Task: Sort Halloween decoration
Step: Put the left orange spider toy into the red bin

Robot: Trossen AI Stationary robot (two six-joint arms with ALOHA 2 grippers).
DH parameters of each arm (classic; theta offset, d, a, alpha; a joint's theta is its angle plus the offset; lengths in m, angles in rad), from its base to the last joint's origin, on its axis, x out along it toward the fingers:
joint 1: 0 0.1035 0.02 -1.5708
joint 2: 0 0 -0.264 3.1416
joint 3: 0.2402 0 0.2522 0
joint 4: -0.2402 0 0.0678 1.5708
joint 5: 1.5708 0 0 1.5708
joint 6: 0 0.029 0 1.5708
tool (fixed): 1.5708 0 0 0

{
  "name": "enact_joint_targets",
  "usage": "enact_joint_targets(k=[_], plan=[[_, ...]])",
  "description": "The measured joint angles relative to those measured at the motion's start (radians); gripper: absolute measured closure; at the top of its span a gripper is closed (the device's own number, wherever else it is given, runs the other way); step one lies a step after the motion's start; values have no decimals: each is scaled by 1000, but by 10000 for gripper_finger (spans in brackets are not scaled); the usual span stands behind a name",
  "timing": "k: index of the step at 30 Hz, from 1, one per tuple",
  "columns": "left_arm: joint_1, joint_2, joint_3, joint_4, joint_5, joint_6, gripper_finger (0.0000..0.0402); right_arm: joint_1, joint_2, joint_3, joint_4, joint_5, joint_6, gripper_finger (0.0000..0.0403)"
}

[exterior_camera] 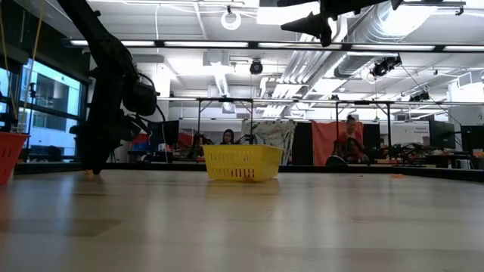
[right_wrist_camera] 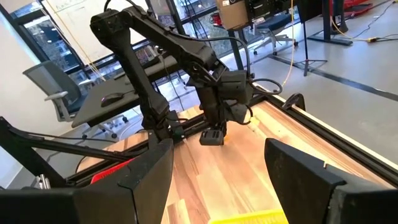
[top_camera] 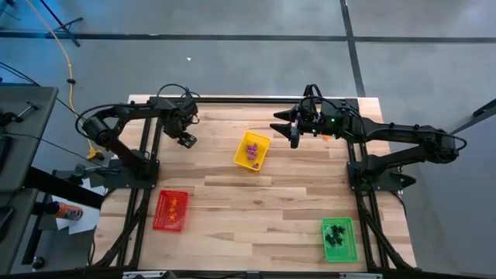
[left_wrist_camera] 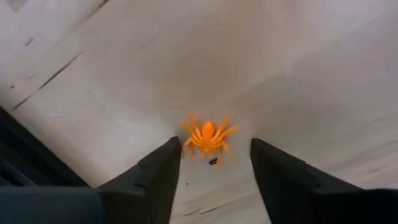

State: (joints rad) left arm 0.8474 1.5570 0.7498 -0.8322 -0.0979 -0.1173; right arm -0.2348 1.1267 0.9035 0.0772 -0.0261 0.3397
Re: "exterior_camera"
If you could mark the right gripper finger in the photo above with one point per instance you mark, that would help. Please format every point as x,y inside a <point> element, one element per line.
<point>306,24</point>
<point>298,2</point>

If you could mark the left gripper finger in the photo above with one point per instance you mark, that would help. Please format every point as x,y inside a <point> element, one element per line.
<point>104,156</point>
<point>89,156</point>

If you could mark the orange plastic decoration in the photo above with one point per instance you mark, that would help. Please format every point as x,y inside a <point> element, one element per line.
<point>88,172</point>
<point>397,176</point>

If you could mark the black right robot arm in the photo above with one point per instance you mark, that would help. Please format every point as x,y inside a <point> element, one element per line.
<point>374,3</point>

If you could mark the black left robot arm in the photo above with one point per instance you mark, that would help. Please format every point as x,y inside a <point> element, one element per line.
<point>98,34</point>

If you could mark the white ceiling pipe bundle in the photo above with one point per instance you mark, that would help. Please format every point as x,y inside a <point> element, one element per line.
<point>314,64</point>

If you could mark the red bin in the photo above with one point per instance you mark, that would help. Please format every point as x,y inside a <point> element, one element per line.
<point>140,139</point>

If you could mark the large window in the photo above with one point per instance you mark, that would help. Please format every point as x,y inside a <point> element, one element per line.
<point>56,94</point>

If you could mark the black ceiling spotlight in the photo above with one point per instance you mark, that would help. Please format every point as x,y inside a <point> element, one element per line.
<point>383,68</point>
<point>256,67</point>
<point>419,97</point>

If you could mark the black monitor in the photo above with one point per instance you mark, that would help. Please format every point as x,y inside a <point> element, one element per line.
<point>170,132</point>
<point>442,134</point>
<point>472,138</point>

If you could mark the red plastic basket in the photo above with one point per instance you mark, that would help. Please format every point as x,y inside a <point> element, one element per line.
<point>11,158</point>

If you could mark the long light bar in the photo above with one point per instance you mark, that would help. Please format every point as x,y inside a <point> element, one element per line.
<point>204,44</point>

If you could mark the white patterned cloth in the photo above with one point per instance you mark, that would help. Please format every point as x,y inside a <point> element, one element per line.
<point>272,132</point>

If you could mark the orange curtain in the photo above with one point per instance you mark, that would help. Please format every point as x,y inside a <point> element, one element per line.
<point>325,136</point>

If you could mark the black panel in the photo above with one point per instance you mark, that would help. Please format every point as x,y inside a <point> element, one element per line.
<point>303,143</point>

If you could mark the person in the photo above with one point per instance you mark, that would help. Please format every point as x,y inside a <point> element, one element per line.
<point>228,138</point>
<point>349,143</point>

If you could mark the yellow plastic basket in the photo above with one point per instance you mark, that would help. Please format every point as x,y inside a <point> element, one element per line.
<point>242,162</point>

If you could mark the black chair back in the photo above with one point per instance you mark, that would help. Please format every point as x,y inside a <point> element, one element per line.
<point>336,161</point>

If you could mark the white sign board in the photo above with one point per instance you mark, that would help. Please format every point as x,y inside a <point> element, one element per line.
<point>410,132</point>

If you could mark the black desk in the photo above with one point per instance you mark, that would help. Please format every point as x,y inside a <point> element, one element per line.
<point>446,158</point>

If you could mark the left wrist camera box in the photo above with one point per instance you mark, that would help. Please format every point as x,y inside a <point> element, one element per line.
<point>140,98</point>

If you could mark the silver air duct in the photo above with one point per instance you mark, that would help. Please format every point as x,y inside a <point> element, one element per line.
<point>382,30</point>

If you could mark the black background rig frame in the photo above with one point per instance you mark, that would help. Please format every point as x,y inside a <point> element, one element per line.
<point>199,113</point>
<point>388,124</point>

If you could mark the black aluminium rig frame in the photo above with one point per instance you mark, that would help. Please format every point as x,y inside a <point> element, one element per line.
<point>302,169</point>

